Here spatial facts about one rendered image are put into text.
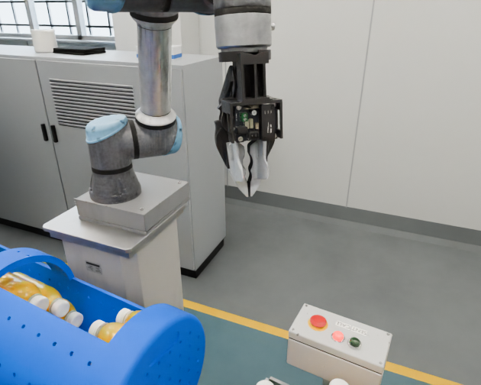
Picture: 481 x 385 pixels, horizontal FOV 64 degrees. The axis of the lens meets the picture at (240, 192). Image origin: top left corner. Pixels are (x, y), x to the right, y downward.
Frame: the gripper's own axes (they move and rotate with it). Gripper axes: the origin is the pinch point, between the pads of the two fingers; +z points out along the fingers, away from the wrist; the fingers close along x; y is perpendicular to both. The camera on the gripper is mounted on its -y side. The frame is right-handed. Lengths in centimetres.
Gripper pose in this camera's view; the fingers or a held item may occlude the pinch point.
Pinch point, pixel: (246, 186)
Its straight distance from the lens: 60.7
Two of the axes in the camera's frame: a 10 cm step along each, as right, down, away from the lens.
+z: 0.5, 9.4, 3.3
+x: 9.7, -1.2, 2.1
